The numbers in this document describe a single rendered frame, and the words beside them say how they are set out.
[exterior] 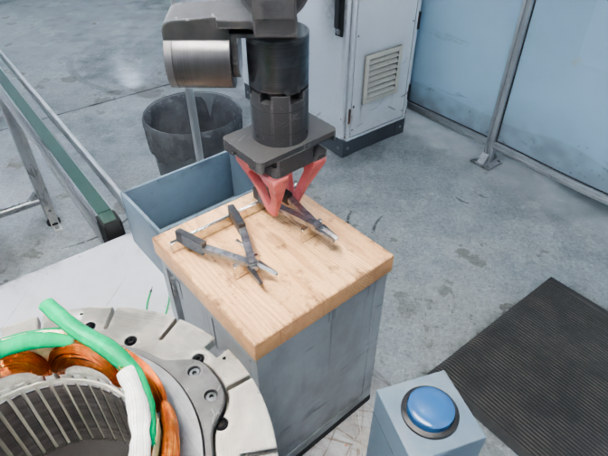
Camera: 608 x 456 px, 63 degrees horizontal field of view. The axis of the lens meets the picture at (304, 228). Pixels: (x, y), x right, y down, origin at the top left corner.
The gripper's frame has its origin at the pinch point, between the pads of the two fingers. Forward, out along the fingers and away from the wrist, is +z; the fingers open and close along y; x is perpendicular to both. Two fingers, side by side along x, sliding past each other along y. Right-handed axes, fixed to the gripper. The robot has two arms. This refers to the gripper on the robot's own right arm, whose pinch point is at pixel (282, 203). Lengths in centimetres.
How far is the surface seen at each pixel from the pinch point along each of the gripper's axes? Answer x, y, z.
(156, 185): -18.1, 7.1, 4.2
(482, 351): 0, -86, 110
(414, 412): 25.4, 6.2, 4.2
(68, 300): -35, 21, 32
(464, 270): -29, -116, 113
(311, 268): 8.0, 2.6, 2.7
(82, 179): -74, 4, 35
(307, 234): 4.4, 0.1, 1.9
